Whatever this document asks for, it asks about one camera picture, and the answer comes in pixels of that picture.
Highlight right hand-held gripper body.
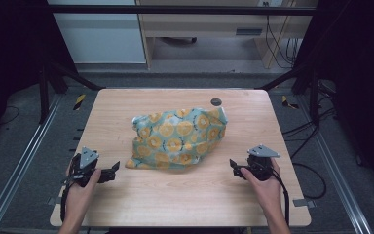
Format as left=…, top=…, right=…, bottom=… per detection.
left=239, top=143, right=281, bottom=182

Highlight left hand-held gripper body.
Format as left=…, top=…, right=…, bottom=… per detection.
left=68, top=146, right=111, bottom=188

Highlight teal cloth with orange print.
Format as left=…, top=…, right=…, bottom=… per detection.
left=125, top=106, right=229, bottom=171

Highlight person's right hand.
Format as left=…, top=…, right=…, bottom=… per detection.
left=240, top=158, right=284, bottom=216

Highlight person's left hand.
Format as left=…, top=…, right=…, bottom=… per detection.
left=64, top=168, right=102, bottom=213

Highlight black metal stand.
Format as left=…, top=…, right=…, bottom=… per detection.
left=258, top=62, right=321, bottom=129
left=38, top=59, right=106, bottom=125

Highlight black curtain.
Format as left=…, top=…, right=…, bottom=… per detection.
left=0, top=0, right=78, bottom=154
left=292, top=0, right=374, bottom=199

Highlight white cabinet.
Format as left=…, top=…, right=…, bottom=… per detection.
left=47, top=0, right=148, bottom=65

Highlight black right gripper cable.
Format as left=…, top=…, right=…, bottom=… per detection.
left=270, top=169, right=291, bottom=226

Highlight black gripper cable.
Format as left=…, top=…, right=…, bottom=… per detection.
left=270, top=169, right=291, bottom=226
left=59, top=181, right=72, bottom=223

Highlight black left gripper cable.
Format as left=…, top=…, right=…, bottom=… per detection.
left=59, top=181, right=72, bottom=223

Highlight yellow-handled tool left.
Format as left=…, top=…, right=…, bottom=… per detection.
left=73, top=94, right=88, bottom=111

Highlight yellow-handled tool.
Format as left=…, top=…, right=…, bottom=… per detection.
left=280, top=95, right=300, bottom=110
left=73, top=94, right=88, bottom=111

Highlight black floor cable loop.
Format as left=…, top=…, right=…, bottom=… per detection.
left=281, top=106, right=328, bottom=201

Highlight aluminium floor rail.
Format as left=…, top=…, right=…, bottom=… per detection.
left=0, top=93, right=63, bottom=234
left=295, top=94, right=374, bottom=234

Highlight yellow-handled tool right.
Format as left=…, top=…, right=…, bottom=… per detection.
left=280, top=95, right=300, bottom=110

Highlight thin black floor cable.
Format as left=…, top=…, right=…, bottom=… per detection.
left=0, top=104, right=21, bottom=127

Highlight black hanging desk cables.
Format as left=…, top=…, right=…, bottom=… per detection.
left=263, top=1, right=303, bottom=70

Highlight black horizontal frame bar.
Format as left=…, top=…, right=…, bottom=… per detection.
left=47, top=4, right=318, bottom=17

